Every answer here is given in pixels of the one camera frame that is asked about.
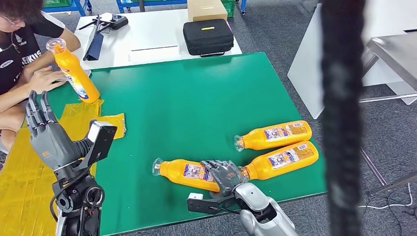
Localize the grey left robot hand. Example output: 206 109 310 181
25 90 94 171

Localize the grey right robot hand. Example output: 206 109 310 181
200 159 245 198

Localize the orange detergent bottle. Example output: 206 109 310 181
234 120 312 152
239 141 319 181
152 158 225 193
45 38 101 104

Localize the yellow tape sheet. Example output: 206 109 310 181
0 99 127 236

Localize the person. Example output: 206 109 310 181
0 0 82 154

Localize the dark blue tablet stand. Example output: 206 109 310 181
83 14 104 61

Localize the white panel board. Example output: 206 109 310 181
287 0 417 120

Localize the black carrying case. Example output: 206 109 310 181
182 19 235 58

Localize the black remote controller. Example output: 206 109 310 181
78 14 129 32

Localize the thin black strip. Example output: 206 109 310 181
131 45 179 52

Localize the white table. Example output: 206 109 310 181
72 8 243 71

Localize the cardboard box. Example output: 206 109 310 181
187 0 228 22

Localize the green plastic crate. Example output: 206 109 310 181
221 0 236 18

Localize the stainless steel table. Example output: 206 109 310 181
358 31 417 196

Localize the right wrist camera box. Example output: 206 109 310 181
186 193 238 216

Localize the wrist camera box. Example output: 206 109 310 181
80 119 118 170
186 193 238 216

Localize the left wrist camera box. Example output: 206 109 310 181
80 119 118 170

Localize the black braided hose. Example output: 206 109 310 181
321 0 366 236

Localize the blue metal frame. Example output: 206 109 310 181
42 0 93 14
116 0 188 14

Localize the white floor cable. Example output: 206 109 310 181
358 182 415 209

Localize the black floor cable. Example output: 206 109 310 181
386 189 417 236

